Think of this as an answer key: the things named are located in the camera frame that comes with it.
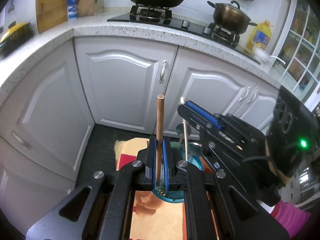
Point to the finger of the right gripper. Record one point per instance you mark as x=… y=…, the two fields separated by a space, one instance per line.
x=199 y=118

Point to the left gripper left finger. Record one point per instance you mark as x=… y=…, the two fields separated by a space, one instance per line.
x=100 y=207

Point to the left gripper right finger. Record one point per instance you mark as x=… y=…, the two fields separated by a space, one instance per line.
x=216 y=208

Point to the brown wooden chopstick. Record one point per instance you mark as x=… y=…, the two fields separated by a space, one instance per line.
x=159 y=136

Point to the metal spoon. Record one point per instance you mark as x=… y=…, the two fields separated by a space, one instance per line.
x=195 y=148
x=180 y=133

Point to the right pink sleeve forearm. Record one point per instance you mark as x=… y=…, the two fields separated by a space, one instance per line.
x=290 y=217

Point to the teal rimmed utensil cup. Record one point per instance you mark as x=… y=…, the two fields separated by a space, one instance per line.
x=173 y=182

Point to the white cabinet door right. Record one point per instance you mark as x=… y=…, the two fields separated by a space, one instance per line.
x=211 y=83

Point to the white cabinet door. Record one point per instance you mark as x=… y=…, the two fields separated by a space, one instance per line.
x=122 y=78
x=47 y=118
x=211 y=83

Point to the orange patterned mat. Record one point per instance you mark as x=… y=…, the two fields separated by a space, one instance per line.
x=152 y=218

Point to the white bowl on counter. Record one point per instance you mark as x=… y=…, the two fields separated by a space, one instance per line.
x=260 y=54

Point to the white cabinet door middle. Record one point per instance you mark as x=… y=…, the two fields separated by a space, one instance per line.
x=122 y=78

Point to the glass door cupboard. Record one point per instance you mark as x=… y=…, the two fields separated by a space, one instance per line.
x=296 y=65

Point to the yellow cooking oil bottle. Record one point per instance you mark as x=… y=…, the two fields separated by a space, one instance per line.
x=260 y=36

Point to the steel stock pot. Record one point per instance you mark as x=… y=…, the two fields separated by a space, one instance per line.
x=231 y=17

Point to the white cabinet door left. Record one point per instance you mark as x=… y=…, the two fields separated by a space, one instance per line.
x=47 y=118

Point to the black gas stove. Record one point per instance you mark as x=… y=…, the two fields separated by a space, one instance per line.
x=163 y=17

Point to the wooden knife block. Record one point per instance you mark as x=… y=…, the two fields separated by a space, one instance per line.
x=89 y=8

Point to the blue white carton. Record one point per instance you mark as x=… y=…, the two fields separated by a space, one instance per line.
x=72 y=9

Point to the wooden cutting board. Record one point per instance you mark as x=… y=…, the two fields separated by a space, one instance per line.
x=50 y=13

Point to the yellow lidded black pot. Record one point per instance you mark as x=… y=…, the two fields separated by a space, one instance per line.
x=15 y=37

